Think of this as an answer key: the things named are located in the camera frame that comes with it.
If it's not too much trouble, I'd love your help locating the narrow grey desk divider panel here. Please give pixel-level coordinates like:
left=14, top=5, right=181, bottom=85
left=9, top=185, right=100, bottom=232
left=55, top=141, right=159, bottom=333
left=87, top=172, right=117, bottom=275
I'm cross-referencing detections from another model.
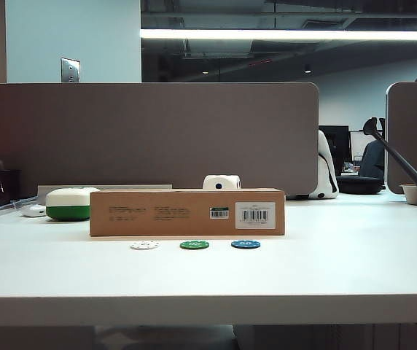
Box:
left=385, top=81, right=417, bottom=195

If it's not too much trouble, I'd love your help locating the white poker chip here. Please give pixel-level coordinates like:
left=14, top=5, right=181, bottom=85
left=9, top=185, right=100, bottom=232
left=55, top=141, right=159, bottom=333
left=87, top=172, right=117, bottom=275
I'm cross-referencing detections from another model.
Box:
left=130, top=241, right=160, bottom=252

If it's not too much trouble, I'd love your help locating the clear acrylic sheet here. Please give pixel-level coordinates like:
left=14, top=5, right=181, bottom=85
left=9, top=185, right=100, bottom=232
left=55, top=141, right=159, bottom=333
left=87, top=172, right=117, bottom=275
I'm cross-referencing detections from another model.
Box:
left=0, top=195, right=39, bottom=213

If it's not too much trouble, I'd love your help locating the white and black plush toy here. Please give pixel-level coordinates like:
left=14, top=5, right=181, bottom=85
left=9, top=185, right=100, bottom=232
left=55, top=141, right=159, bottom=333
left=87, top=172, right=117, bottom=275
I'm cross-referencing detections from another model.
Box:
left=295, top=130, right=340, bottom=201

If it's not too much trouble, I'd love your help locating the wide grey desk divider panel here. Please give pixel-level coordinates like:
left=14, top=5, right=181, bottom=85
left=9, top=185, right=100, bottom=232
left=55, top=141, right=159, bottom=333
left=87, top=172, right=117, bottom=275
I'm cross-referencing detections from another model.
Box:
left=0, top=82, right=321, bottom=200

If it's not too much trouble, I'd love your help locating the small white earbuds case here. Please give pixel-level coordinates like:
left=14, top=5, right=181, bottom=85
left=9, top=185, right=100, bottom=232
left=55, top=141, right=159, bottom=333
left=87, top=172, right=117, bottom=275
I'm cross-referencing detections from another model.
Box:
left=20, top=204, right=47, bottom=218

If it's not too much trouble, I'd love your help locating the black round cushion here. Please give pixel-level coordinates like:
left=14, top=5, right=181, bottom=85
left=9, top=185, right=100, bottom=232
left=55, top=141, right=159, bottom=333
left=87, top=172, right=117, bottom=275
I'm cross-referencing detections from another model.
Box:
left=336, top=176, right=386, bottom=195

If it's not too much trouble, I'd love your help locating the white die with blue dot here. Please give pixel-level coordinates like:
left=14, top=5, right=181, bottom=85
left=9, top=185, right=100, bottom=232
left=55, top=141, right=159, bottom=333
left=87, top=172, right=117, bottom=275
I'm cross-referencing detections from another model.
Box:
left=203, top=174, right=242, bottom=191

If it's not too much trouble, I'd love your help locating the white paper bowl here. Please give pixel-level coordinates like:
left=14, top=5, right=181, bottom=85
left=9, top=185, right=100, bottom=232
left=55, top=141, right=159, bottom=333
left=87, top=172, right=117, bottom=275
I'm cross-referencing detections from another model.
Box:
left=399, top=183, right=417, bottom=206

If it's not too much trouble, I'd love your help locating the blue poker chip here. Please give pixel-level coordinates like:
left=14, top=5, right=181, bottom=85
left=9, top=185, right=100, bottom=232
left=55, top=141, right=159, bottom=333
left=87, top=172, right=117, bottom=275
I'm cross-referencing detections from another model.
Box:
left=230, top=238, right=262, bottom=250

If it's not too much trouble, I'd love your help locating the metal wall switch plate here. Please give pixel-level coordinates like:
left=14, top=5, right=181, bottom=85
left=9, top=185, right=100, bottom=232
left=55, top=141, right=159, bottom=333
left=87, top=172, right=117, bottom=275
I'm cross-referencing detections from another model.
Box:
left=61, top=57, right=82, bottom=84

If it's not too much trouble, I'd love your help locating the lit white computer monitor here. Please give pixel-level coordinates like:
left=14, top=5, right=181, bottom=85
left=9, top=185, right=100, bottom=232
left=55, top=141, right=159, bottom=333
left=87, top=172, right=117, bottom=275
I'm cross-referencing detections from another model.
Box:
left=349, top=130, right=378, bottom=162

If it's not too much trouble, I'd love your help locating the green and white lidded container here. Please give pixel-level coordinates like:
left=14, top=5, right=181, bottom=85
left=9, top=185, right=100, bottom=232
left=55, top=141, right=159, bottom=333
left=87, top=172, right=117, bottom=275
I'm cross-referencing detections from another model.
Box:
left=45, top=187, right=101, bottom=222

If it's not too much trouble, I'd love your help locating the green poker chip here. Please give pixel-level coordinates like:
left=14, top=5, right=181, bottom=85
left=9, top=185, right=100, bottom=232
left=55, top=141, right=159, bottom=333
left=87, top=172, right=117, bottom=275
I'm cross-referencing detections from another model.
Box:
left=179, top=239, right=211, bottom=251

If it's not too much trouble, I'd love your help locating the blue office chair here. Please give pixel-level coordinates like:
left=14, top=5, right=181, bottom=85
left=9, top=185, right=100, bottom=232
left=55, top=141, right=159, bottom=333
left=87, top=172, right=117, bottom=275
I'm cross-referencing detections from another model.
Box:
left=359, top=140, right=387, bottom=180

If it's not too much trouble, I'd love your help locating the brown rectangular cardboard box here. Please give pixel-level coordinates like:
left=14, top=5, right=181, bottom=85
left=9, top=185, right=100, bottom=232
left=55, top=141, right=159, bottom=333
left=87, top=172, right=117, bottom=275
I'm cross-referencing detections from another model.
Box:
left=89, top=187, right=287, bottom=238

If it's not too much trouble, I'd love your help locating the black box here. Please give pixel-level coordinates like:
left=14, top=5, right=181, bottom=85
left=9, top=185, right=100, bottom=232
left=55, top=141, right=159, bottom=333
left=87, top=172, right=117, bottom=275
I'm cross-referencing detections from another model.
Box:
left=0, top=168, right=23, bottom=207

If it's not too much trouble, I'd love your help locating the long ceiling light strip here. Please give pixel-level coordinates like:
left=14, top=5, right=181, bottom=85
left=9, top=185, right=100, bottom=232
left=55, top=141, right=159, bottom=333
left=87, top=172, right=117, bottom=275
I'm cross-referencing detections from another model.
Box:
left=140, top=28, right=417, bottom=42

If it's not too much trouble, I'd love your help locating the black computer monitor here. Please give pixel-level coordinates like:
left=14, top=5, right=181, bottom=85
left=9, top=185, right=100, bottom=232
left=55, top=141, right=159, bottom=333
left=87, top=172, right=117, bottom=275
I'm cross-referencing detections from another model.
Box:
left=319, top=125, right=351, bottom=176

